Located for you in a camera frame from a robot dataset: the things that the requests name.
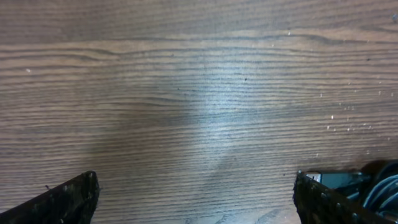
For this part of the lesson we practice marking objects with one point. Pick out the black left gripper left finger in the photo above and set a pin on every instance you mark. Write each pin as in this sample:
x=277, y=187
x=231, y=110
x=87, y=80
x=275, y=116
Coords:
x=72, y=202

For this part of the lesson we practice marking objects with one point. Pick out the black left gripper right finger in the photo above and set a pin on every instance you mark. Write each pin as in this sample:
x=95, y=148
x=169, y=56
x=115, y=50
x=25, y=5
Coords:
x=346, y=197

